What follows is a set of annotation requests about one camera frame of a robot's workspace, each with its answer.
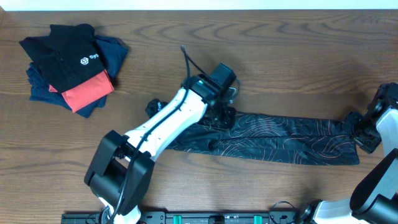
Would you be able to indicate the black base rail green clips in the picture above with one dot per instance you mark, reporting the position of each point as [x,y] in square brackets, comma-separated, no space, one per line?
[275,215]

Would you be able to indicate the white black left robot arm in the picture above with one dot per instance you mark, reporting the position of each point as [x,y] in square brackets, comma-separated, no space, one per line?
[122,166]

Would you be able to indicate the black printed cycling jersey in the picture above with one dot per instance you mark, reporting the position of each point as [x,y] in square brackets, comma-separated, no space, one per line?
[304,141]

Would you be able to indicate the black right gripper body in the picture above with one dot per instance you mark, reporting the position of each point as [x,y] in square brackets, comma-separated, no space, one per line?
[363,131]

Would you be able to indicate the black folded polo shirt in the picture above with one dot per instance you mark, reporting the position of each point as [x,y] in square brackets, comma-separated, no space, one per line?
[66,57]

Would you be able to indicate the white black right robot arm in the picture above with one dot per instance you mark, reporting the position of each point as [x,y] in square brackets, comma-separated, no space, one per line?
[374,200]

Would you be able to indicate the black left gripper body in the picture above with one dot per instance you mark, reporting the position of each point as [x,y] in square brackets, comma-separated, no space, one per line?
[222,119]

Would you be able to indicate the red folded shirt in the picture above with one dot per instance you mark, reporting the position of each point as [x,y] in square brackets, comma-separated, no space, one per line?
[89,91]

